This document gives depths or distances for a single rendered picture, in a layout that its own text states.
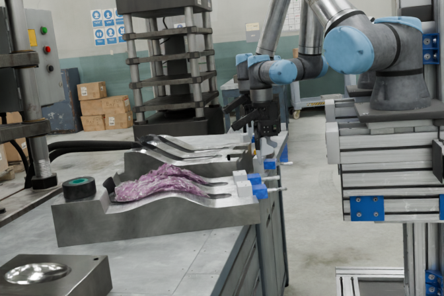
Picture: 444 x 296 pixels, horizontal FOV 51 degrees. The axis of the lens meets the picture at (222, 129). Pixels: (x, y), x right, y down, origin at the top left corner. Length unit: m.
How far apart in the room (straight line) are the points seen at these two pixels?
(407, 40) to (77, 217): 0.91
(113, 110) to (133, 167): 6.66
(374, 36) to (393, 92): 0.17
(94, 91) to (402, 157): 7.28
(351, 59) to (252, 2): 6.85
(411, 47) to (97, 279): 0.89
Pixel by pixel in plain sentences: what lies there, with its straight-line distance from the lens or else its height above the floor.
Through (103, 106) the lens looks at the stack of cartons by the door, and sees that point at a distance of 8.25.
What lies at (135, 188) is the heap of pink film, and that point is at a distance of 1.24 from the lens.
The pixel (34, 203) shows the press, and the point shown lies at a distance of 1.72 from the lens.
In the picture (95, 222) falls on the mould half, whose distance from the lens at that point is 1.18.
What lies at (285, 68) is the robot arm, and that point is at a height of 1.16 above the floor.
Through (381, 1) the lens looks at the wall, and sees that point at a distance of 8.04.
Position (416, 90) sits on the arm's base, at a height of 1.08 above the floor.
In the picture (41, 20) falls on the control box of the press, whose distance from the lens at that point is 2.13.
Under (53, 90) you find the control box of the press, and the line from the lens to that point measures 2.13.
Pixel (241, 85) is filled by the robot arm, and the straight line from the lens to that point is 1.97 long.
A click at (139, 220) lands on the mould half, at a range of 1.17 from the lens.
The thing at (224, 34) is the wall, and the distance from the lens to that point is 7.98.
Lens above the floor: 1.24
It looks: 10 degrees down
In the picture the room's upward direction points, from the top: 6 degrees counter-clockwise
